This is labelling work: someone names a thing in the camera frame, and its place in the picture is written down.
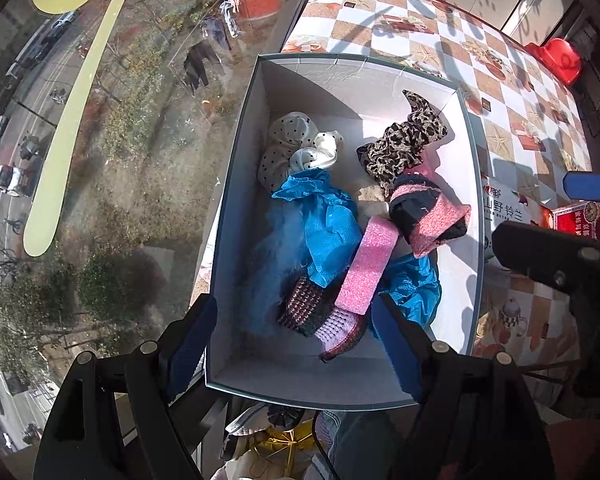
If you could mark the checkered printed tablecloth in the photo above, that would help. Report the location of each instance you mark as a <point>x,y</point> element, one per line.
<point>505,85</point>

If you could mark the person's red garment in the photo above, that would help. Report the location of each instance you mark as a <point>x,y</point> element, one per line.
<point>575,452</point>

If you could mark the beige cloth piece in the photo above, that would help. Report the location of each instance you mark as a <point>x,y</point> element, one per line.
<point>375,202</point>

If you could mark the black metal rack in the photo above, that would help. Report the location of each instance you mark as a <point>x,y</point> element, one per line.
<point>592,90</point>

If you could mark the person's leg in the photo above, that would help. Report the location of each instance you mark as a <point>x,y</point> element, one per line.
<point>350,440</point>

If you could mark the red plastic stool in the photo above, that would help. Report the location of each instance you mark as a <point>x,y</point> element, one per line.
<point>555,57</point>

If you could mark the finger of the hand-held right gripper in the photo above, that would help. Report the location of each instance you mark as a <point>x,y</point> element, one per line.
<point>590,186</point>
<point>545,250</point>

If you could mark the grey cardboard box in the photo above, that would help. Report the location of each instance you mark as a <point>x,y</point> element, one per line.
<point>340,105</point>

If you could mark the red patterned carton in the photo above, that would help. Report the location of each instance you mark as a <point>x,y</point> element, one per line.
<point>587,225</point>

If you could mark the pink black knitted sock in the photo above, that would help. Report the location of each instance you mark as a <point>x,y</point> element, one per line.
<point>430,220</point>

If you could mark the white parked car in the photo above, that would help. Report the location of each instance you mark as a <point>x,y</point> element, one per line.
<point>10,180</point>

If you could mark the leopard print scrunchie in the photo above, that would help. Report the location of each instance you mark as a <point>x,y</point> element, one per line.
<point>405,145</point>

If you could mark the dark knitted scrunchie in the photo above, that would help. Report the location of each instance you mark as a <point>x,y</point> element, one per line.
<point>305,310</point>

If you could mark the long yellow window sticker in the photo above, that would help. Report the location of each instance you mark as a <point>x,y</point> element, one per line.
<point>80,110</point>

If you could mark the white polka dot scrunchie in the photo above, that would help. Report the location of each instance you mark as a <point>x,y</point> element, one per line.
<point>285,145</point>

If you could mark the white and gold object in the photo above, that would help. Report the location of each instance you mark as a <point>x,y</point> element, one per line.
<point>260,435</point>

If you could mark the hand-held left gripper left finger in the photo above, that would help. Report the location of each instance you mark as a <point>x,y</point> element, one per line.
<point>192,345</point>

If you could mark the pink foam piece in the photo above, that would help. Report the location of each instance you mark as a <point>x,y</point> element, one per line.
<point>367,265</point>

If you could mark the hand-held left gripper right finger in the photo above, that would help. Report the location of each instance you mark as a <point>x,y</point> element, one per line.
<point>395,345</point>

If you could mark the blue plastic shoe cover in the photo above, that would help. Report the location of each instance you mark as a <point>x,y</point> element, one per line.
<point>325,230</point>
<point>415,290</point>

